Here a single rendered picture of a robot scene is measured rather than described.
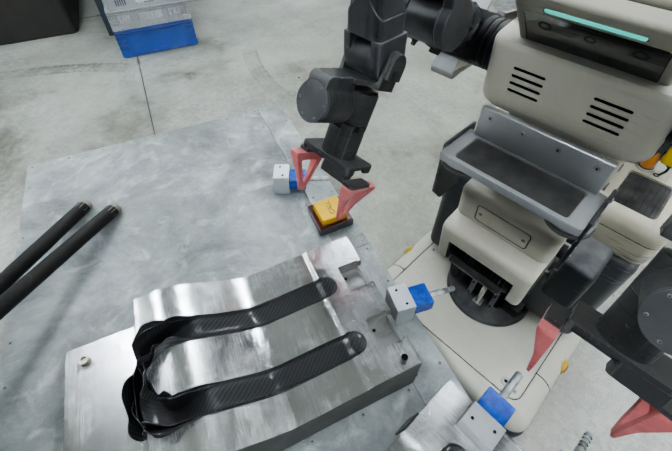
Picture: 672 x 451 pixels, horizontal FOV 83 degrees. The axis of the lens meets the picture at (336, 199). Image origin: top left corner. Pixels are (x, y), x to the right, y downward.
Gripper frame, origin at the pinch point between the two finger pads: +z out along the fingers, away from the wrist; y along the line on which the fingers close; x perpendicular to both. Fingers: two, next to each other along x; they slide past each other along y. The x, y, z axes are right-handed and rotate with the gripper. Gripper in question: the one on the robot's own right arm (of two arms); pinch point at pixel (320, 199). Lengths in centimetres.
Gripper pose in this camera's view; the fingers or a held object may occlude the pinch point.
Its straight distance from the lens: 65.2
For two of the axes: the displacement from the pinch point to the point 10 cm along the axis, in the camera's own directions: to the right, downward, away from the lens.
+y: 7.0, 5.2, -4.9
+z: -3.3, 8.4, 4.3
